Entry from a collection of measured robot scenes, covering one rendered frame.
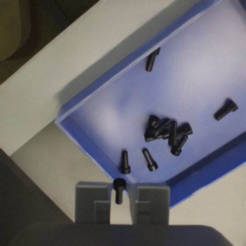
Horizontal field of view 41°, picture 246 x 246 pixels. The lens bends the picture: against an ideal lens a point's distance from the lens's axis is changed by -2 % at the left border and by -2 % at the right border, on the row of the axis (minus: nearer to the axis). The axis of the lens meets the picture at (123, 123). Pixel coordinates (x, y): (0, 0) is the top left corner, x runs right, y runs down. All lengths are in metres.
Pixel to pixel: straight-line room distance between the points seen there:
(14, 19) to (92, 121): 0.33
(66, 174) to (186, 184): 0.09
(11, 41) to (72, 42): 0.33
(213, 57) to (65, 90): 0.09
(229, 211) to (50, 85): 0.17
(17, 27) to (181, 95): 0.35
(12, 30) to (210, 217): 0.39
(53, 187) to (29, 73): 0.09
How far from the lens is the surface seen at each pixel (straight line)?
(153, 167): 0.23
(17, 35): 0.53
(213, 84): 0.22
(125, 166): 0.23
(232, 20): 0.21
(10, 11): 0.52
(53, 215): 0.26
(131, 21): 0.20
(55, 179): 0.25
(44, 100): 0.22
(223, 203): 0.27
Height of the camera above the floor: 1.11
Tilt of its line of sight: 64 degrees down
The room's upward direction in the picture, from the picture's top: 178 degrees clockwise
